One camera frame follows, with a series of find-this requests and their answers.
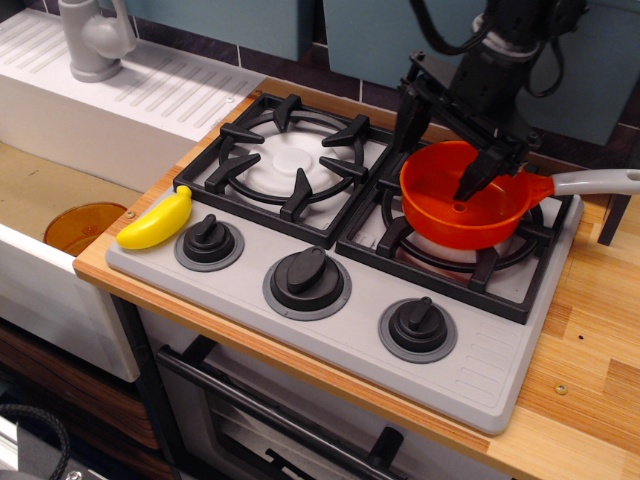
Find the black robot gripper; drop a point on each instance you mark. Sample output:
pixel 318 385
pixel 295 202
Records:
pixel 478 104

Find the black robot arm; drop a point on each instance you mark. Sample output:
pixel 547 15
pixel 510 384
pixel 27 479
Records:
pixel 514 47

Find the black left burner grate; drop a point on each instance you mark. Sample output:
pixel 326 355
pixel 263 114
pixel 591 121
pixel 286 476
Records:
pixel 288 167

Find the black burner grate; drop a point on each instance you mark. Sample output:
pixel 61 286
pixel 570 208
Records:
pixel 500 253
pixel 288 167

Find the black right burner grate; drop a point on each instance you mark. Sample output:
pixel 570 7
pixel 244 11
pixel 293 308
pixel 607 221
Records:
pixel 500 253

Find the black metal stand leg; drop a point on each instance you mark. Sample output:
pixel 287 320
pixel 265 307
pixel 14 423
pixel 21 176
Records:
pixel 617 205

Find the black right stove knob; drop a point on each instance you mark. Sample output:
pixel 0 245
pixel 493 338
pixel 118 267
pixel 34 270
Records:
pixel 418 331

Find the black stove knob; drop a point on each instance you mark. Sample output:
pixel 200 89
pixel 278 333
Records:
pixel 418 331
pixel 209 245
pixel 308 285

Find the black middle stove knob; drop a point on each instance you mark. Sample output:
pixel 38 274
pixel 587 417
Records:
pixel 308 285

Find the grey toy stove top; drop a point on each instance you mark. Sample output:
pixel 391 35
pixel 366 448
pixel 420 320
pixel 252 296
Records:
pixel 478 383

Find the black left stove knob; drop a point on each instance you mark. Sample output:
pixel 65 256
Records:
pixel 209 245

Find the yellow toy banana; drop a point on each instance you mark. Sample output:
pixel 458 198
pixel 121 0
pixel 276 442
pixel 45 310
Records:
pixel 160 223

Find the grey toy faucet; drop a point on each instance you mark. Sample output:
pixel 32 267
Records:
pixel 96 43

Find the white toy sink unit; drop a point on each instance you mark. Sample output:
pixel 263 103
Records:
pixel 66 143

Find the orange translucent plate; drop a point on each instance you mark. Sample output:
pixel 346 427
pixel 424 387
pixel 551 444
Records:
pixel 75 229

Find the orange toy pan grey handle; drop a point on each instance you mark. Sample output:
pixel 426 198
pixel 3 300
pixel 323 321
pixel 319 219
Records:
pixel 430 178

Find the oven door with black handle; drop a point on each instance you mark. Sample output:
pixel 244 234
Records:
pixel 253 421

